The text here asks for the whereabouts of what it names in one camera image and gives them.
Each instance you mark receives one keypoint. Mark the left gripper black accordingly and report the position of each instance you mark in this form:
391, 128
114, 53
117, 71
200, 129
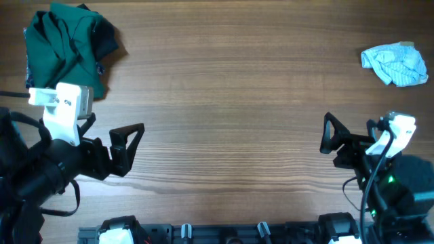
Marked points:
102, 165

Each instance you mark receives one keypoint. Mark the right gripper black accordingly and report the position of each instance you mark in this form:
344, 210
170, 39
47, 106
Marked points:
356, 145

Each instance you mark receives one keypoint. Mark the dark green shorts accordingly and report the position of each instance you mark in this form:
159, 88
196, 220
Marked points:
59, 16

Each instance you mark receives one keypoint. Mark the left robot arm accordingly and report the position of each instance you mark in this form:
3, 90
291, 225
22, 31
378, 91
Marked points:
35, 167

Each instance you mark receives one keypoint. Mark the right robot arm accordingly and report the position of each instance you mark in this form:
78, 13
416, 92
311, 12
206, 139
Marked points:
397, 189

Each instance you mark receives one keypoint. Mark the light blue striped cloth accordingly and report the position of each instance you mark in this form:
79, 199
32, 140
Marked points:
398, 63

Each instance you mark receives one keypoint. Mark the red plaid shirt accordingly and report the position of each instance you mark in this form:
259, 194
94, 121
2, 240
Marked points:
28, 76

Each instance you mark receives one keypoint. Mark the black polo shirt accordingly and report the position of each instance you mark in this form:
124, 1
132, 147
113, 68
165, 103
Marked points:
93, 35

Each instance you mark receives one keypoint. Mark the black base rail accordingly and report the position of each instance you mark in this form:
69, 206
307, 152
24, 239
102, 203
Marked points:
290, 232

